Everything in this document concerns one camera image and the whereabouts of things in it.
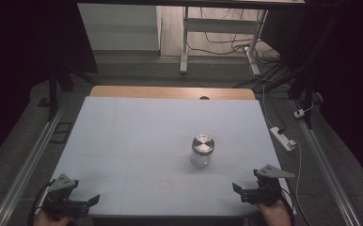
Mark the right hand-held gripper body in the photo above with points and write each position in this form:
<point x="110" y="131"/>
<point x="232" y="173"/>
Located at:
<point x="265" y="188"/>

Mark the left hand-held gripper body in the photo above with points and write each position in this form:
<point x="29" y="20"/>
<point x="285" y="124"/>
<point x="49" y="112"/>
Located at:
<point x="63" y="194"/>

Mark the clear glass jar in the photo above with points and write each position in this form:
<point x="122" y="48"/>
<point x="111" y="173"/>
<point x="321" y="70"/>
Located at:
<point x="201" y="159"/>

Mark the round metal jar lid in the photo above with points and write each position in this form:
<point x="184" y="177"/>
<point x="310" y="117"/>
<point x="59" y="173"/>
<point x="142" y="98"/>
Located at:
<point x="203" y="144"/>

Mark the person's right hand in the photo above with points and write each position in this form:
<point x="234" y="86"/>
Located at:
<point x="273" y="215"/>

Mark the person's left hand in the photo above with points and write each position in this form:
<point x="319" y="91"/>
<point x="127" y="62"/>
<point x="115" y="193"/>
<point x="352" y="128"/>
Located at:
<point x="49" y="220"/>

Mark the white power strip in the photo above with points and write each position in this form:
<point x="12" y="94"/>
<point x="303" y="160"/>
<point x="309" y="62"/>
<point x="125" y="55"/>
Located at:
<point x="281" y="138"/>

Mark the white table mat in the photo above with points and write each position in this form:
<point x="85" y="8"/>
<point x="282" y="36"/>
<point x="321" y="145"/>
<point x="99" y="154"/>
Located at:
<point x="138" y="141"/>

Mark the small white plug adapter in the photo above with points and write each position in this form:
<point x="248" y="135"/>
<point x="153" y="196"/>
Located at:
<point x="299" y="113"/>

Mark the black metal stand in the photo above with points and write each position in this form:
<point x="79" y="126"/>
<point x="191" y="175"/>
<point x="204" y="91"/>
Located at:
<point x="53" y="94"/>
<point x="308" y="94"/>

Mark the dark curtain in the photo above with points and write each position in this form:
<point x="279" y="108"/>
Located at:
<point x="352" y="78"/>
<point x="13" y="62"/>

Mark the white cabinet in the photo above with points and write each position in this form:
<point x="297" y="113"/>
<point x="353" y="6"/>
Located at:
<point x="120" y="28"/>

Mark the metal floor rail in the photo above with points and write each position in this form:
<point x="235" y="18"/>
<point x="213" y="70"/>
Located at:
<point x="29" y="163"/>
<point x="327" y="175"/>

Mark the black floor frame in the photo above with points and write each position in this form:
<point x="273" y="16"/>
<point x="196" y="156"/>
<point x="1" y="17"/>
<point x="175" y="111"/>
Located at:
<point x="60" y="132"/>

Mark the white desk frame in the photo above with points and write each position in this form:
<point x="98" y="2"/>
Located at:
<point x="220" y="25"/>

